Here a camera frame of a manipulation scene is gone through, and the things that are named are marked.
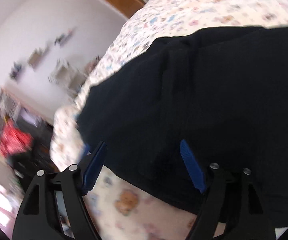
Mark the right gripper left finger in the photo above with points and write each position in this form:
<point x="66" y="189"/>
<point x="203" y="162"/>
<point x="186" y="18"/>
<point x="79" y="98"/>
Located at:
<point x="38" y="216"/>

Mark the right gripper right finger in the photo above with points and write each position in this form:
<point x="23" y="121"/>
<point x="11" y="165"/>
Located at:
<point x="232" y="207"/>

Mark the black pants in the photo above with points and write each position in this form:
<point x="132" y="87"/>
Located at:
<point x="222" y="90"/>

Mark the floral bed sheet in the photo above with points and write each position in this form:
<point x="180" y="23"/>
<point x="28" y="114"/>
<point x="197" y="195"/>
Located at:
<point x="158" y="18"/>

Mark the cartoon animal fleece blanket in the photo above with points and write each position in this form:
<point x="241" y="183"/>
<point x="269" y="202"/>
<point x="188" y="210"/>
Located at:
<point x="121" y="211"/>

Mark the red patterned garment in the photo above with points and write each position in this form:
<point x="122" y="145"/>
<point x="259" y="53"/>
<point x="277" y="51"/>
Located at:
<point x="13" y="140"/>

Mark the bookshelf with items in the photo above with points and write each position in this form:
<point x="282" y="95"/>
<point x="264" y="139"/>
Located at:
<point x="9" y="107"/>

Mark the white wall shelf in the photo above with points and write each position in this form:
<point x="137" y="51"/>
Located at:
<point x="65" y="76"/>

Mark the small wall shelf box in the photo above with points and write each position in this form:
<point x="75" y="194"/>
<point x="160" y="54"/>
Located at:
<point x="36" y="57"/>

